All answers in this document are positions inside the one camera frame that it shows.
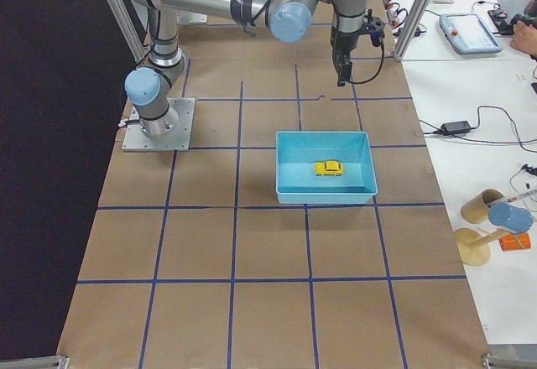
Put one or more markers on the teach pendant tablet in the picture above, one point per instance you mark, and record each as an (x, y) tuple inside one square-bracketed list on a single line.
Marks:
[(468, 34)]

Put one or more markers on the cardboard tube cup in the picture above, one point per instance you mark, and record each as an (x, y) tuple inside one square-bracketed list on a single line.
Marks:
[(476, 210)]

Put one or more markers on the aluminium frame post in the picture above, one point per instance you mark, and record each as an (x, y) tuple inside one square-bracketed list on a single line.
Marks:
[(411, 24)]

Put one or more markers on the wooden cone stand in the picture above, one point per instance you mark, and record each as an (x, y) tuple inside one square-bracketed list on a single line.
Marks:
[(474, 248)]

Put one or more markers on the blue plastic cup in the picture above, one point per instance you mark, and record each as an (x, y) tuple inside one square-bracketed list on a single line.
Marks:
[(511, 218)]

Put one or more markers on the light blue plastic bin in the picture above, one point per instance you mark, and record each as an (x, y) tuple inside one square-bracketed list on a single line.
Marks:
[(296, 182)]

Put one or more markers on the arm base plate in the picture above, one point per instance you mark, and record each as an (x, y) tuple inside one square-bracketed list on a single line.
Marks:
[(171, 132)]

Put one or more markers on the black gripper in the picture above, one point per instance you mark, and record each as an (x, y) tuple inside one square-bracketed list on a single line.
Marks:
[(343, 44)]

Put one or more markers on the yellow beetle toy car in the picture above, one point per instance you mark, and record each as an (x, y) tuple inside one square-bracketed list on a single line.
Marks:
[(329, 168)]

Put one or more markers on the orange cylinder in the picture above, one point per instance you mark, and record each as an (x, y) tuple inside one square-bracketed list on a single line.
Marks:
[(513, 242)]

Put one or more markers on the black power adapter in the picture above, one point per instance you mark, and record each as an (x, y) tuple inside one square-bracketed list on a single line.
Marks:
[(455, 128)]

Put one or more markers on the person hand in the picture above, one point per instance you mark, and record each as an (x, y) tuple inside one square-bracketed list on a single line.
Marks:
[(524, 38)]

